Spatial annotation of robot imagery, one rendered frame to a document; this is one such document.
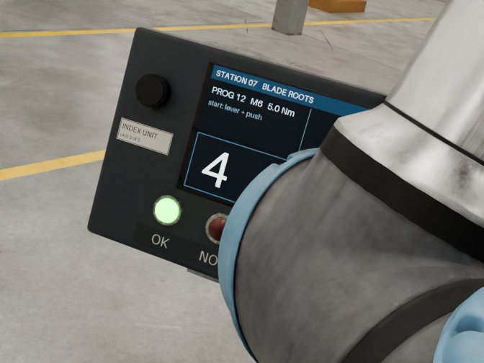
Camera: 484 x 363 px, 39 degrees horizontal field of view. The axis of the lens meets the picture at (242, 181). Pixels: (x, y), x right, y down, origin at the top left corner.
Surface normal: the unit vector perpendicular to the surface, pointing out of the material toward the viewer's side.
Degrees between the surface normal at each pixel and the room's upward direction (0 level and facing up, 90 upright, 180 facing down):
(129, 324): 1
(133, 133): 75
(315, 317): 60
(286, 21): 90
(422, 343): 40
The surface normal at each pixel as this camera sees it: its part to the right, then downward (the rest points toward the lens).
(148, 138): -0.29, 0.09
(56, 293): 0.18, -0.90
